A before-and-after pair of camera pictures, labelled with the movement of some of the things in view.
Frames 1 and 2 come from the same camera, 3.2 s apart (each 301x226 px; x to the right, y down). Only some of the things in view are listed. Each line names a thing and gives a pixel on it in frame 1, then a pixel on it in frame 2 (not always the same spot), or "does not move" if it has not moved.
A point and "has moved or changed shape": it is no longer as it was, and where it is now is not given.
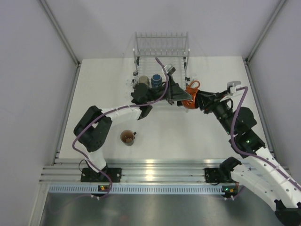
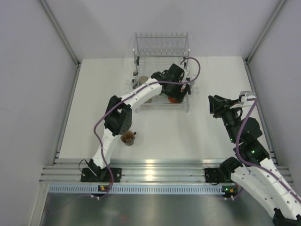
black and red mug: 191,90 has moved or changed shape
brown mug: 127,137 does not move
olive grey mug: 144,79 does not move
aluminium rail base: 137,171 does not move
